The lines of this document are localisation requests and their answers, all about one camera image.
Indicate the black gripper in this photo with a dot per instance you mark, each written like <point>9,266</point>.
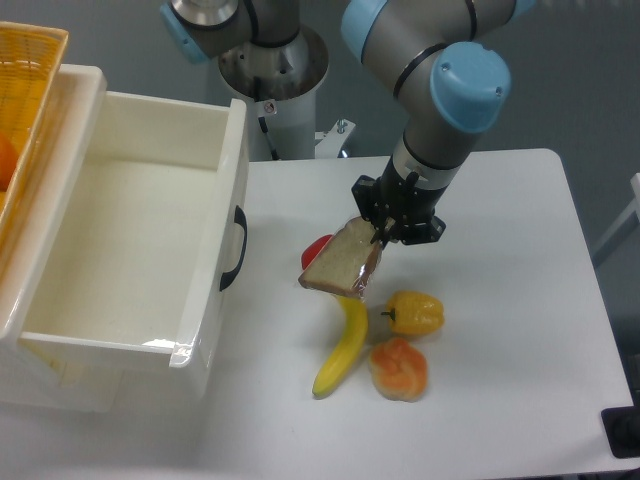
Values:
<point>398,209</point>

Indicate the orange bread roll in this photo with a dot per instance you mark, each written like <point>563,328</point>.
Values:
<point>399,371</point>

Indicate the yellow banana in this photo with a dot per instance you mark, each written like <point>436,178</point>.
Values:
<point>347,350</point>

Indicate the orange fruit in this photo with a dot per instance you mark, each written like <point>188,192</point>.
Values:
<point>8,161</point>

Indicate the toast slice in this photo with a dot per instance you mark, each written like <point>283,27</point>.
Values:
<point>345,264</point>

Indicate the yellow bell pepper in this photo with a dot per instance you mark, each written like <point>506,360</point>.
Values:
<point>414,313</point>

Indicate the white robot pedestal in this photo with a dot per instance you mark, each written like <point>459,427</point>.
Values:
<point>279,86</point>

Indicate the white drawer cabinet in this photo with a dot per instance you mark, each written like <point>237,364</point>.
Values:
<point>30,375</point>

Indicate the black device at edge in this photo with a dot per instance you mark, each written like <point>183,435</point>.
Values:
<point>622,431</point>

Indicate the white table bracket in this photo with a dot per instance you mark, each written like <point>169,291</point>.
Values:
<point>334,143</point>

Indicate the white frame at right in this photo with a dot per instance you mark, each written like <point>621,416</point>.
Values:
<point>620,229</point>

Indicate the yellow wicker basket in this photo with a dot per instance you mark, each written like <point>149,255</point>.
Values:
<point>31,57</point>

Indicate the white upper drawer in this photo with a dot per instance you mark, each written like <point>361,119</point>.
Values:
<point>132,280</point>

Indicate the red bell pepper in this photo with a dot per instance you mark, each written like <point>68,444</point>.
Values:
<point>310,253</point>

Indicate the black drawer handle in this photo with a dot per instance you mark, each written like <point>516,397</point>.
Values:
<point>237,249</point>

